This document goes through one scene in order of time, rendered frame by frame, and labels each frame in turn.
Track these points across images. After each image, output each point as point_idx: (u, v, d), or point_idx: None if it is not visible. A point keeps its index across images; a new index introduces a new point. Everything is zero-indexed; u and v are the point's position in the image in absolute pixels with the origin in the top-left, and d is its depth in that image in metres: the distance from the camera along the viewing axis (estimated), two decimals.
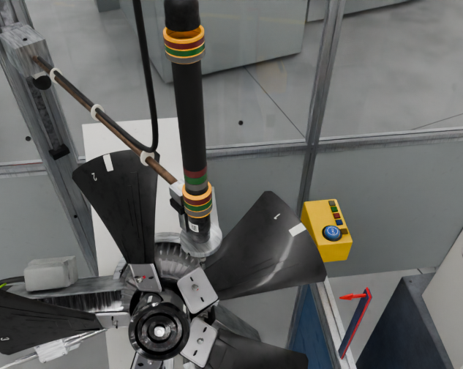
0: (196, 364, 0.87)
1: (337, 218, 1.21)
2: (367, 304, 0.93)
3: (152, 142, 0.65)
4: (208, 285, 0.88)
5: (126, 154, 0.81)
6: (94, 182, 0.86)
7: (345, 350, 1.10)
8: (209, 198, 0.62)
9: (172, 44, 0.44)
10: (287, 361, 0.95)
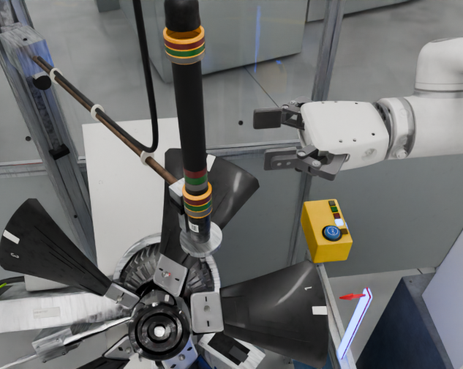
0: None
1: (337, 218, 1.21)
2: (367, 304, 0.93)
3: (152, 142, 0.65)
4: (219, 314, 0.89)
5: (230, 167, 0.84)
6: None
7: (345, 350, 1.10)
8: (210, 198, 0.62)
9: (172, 45, 0.44)
10: None
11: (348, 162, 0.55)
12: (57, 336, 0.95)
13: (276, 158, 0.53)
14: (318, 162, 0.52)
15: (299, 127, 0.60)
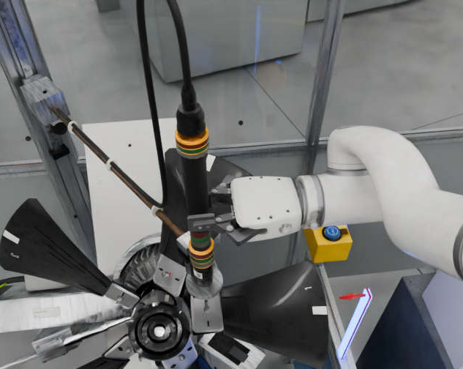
0: None
1: None
2: (367, 304, 0.93)
3: (162, 201, 0.75)
4: (219, 314, 0.89)
5: (230, 167, 0.84)
6: None
7: (345, 350, 1.10)
8: (212, 252, 0.72)
9: (183, 145, 0.54)
10: None
11: (268, 234, 0.64)
12: (57, 336, 0.95)
13: (197, 223, 0.63)
14: (231, 228, 0.62)
15: (230, 203, 0.69)
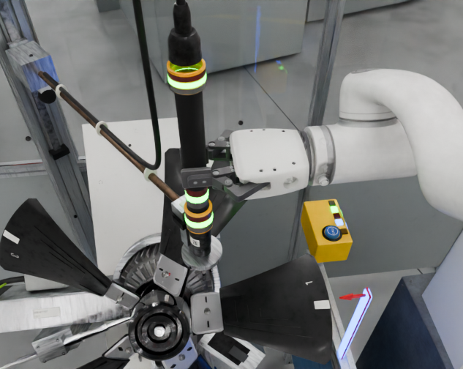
0: None
1: (337, 218, 1.21)
2: (367, 304, 0.93)
3: (155, 160, 0.68)
4: (219, 314, 0.89)
5: None
6: None
7: (345, 350, 1.10)
8: (210, 215, 0.65)
9: (175, 77, 0.47)
10: None
11: (270, 190, 0.57)
12: (57, 336, 0.95)
13: (192, 177, 0.56)
14: (230, 181, 0.56)
15: (230, 159, 0.62)
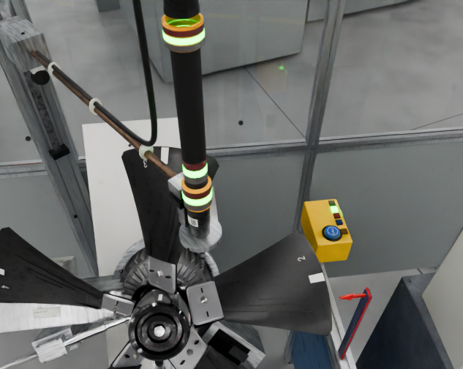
0: (115, 359, 0.85)
1: (337, 218, 1.21)
2: (367, 304, 0.93)
3: (151, 135, 0.64)
4: (193, 364, 0.89)
5: (325, 299, 0.89)
6: (295, 258, 0.93)
7: (345, 350, 1.10)
8: (209, 192, 0.61)
9: (171, 32, 0.43)
10: None
11: None
12: (57, 336, 0.95)
13: None
14: None
15: None
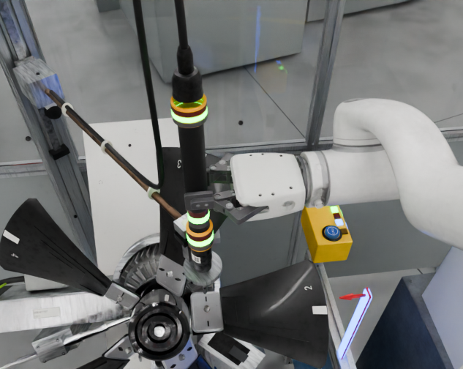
0: (108, 349, 0.85)
1: (337, 218, 1.21)
2: (367, 304, 0.93)
3: (158, 181, 0.71)
4: None
5: (325, 333, 0.90)
6: (303, 285, 0.94)
7: (345, 350, 1.10)
8: (211, 235, 0.68)
9: (178, 113, 0.50)
10: None
11: (269, 213, 0.60)
12: (57, 336, 0.95)
13: (194, 200, 0.60)
14: (230, 205, 0.59)
15: (230, 182, 0.65)
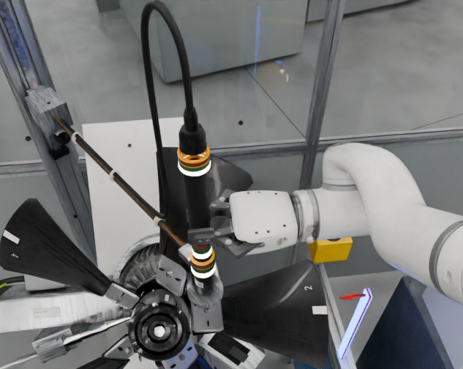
0: (108, 349, 0.85)
1: None
2: (367, 304, 0.93)
3: (164, 213, 0.77)
4: None
5: (325, 333, 0.90)
6: (303, 285, 0.94)
7: (345, 350, 1.10)
8: (213, 263, 0.74)
9: (185, 163, 0.56)
10: None
11: (265, 247, 0.67)
12: (57, 336, 0.95)
13: (197, 236, 0.66)
14: (230, 241, 0.65)
15: (229, 217, 0.71)
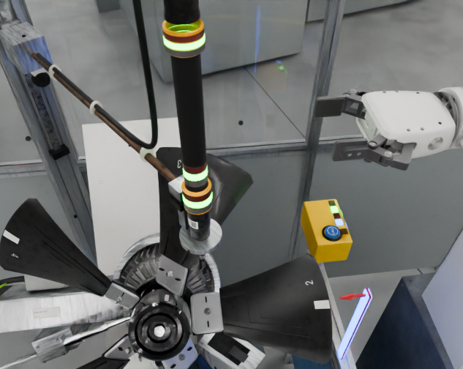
0: (108, 349, 0.85)
1: (337, 218, 1.21)
2: (367, 304, 0.93)
3: (151, 138, 0.65)
4: None
5: (328, 328, 0.88)
6: (303, 281, 0.92)
7: (345, 350, 1.10)
8: (209, 195, 0.62)
9: (172, 38, 0.43)
10: None
11: (414, 151, 0.55)
12: (57, 336, 0.95)
13: (347, 148, 0.53)
14: (390, 153, 0.52)
15: (359, 116, 0.61)
